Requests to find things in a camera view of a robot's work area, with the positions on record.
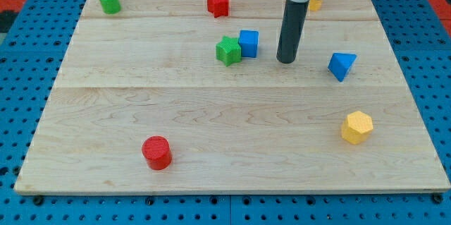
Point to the blue cube block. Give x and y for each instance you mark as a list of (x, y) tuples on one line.
[(248, 41)]

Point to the yellow block behind pusher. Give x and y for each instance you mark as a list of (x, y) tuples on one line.
[(315, 5)]

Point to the green cylinder block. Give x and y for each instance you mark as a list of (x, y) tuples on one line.
[(110, 6)]

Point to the red cylinder block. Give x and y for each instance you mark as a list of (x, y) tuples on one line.
[(157, 152)]

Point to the red star block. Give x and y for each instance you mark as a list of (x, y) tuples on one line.
[(218, 7)]

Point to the green star block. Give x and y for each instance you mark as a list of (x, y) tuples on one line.
[(228, 50)]

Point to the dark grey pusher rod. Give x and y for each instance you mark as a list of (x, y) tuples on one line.
[(291, 30)]

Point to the blue triangular prism block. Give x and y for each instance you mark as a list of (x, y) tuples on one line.
[(340, 64)]

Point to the wooden board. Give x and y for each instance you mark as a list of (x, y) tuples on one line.
[(255, 127)]

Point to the yellow hexagon block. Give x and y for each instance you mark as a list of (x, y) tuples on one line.
[(356, 127)]

